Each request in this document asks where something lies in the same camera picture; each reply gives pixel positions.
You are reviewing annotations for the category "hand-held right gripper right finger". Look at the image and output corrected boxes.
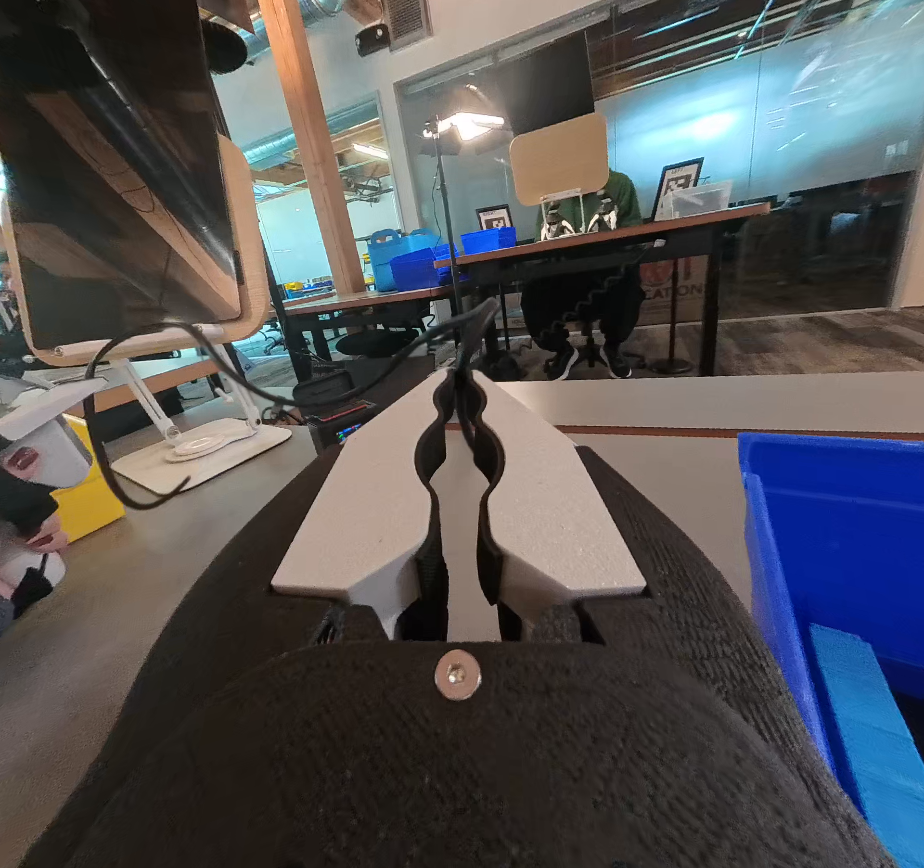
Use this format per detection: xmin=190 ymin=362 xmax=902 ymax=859
xmin=462 ymin=370 xmax=648 ymax=639

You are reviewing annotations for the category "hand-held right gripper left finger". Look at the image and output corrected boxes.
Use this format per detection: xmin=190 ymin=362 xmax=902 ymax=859
xmin=270 ymin=369 xmax=452 ymax=639

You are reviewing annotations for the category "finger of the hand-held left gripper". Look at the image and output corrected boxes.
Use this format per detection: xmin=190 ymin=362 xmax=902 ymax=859
xmin=0 ymin=376 xmax=111 ymax=445

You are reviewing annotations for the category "yellow plastic bin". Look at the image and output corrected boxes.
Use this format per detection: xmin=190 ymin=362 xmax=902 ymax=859
xmin=49 ymin=415 xmax=128 ymax=546

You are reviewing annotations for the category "black cable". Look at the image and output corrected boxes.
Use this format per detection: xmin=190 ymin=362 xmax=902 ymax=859
xmin=83 ymin=296 xmax=504 ymax=511

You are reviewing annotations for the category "large blue plastic bin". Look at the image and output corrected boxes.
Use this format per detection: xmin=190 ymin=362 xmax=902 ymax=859
xmin=738 ymin=431 xmax=924 ymax=868

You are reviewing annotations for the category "person's left hand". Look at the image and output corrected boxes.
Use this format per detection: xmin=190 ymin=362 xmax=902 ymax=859
xmin=0 ymin=444 xmax=71 ymax=598

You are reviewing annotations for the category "black charger case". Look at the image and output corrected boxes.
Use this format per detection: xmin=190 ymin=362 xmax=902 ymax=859
xmin=291 ymin=369 xmax=381 ymax=455

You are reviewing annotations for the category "wooden edged table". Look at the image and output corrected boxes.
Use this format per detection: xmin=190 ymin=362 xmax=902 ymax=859
xmin=280 ymin=285 xmax=457 ymax=382
xmin=432 ymin=201 xmax=773 ymax=378

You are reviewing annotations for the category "cardboard box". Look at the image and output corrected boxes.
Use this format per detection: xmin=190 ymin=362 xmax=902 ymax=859
xmin=637 ymin=260 xmax=706 ymax=322

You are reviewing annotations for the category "small blue bin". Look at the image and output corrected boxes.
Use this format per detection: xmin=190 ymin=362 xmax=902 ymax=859
xmin=459 ymin=226 xmax=518 ymax=255
xmin=390 ymin=247 xmax=454 ymax=290

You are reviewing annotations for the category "blue caddy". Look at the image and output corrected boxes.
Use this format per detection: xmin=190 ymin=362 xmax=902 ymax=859
xmin=366 ymin=227 xmax=439 ymax=293

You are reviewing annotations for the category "clear plastic box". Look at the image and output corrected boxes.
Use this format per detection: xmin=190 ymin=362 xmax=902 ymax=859
xmin=670 ymin=181 xmax=732 ymax=221

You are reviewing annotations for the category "light blue block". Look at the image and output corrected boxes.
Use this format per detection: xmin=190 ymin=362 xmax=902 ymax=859
xmin=807 ymin=623 xmax=924 ymax=868

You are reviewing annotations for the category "beige board on stand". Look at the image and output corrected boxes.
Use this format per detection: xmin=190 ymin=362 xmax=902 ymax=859
xmin=508 ymin=112 xmax=609 ymax=207

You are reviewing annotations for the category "light stand with lamp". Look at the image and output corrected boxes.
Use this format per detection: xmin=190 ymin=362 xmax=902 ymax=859
xmin=420 ymin=109 xmax=508 ymax=353

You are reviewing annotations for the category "black monitor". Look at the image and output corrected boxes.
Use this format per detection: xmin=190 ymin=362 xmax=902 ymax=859
xmin=497 ymin=29 xmax=597 ymax=139

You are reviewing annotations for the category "wall vent grille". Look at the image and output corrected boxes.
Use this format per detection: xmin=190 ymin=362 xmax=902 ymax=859
xmin=381 ymin=0 xmax=436 ymax=55

